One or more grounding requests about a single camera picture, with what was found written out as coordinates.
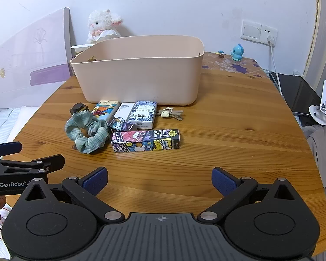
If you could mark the white wall socket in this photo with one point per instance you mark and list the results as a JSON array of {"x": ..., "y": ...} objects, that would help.
[{"x": 269, "y": 34}]

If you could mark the pink plastic storage bin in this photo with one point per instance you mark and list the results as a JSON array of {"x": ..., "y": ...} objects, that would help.
[{"x": 141, "y": 70}]

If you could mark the puppy charm hair clip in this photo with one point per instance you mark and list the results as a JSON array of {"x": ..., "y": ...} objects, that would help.
[{"x": 169, "y": 112}]

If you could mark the dark brown hair clip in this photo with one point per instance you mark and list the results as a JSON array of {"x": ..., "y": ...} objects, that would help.
[{"x": 78, "y": 107}]

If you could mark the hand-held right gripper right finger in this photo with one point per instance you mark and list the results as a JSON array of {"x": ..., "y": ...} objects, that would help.
[{"x": 223, "y": 182}]

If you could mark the white plush lamb toy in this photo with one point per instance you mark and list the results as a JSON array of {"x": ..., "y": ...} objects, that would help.
[{"x": 103, "y": 25}]

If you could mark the blue cartoon figurine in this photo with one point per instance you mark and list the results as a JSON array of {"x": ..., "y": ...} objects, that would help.
[{"x": 237, "y": 52}]

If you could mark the blue white patterned tissue pack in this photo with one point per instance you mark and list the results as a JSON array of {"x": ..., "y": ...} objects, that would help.
[{"x": 142, "y": 114}]

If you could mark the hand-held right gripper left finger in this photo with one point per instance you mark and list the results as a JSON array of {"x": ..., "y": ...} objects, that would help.
[{"x": 95, "y": 181}]

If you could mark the small dark cartoon box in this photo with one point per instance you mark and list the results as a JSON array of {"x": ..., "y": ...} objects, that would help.
[{"x": 120, "y": 125}]

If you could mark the black laptop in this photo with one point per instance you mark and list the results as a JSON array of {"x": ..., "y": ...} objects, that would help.
[{"x": 298, "y": 93}]

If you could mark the white slim box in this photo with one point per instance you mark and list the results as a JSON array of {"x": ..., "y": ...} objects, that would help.
[{"x": 124, "y": 112}]

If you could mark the orange blue cartoon tissue pack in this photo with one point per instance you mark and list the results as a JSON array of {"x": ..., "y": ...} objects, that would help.
[{"x": 104, "y": 110}]

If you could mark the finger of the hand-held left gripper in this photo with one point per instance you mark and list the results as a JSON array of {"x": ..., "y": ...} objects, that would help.
[
  {"x": 40, "y": 163},
  {"x": 7, "y": 148}
]

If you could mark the white bedding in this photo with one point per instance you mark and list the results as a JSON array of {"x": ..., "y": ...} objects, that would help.
[{"x": 8, "y": 123}]

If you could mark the long colourful cartoon box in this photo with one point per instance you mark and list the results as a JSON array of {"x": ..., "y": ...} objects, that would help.
[{"x": 146, "y": 140}]

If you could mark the white wall switch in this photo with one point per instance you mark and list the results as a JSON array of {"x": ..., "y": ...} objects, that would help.
[{"x": 251, "y": 30}]

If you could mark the white tissue paper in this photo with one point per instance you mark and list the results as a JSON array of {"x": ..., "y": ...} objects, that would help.
[{"x": 80, "y": 47}]

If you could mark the small mushroom figurine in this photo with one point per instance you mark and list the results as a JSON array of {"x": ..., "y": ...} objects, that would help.
[{"x": 221, "y": 53}]

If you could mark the green fabric scrunchie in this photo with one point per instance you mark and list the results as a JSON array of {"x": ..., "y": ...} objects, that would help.
[{"x": 87, "y": 133}]

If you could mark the pink bed headboard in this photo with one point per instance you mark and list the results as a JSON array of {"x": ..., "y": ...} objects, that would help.
[{"x": 30, "y": 59}]

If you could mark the grey cloth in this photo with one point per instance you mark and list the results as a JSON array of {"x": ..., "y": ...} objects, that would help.
[{"x": 322, "y": 152}]

